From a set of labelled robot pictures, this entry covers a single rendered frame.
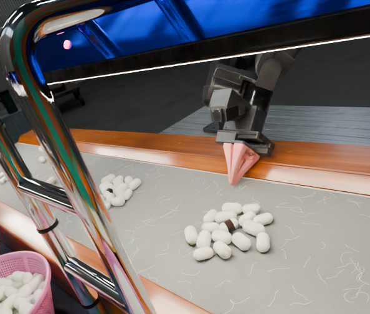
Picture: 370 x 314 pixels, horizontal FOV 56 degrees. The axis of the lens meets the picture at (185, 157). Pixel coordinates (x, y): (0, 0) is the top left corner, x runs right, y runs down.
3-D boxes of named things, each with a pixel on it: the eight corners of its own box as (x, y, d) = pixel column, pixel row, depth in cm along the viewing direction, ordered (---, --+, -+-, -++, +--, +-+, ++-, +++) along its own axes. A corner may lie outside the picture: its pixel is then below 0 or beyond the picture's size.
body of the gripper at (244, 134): (256, 141, 63) (267, 103, 64) (213, 137, 70) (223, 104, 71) (273, 153, 67) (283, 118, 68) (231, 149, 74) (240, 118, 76)
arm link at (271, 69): (203, 104, 68) (223, 43, 62) (208, 91, 75) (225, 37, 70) (260, 122, 68) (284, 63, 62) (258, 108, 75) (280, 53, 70)
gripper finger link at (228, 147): (243, 182, 61) (256, 134, 63) (212, 177, 66) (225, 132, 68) (261, 193, 66) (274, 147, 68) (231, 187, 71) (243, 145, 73)
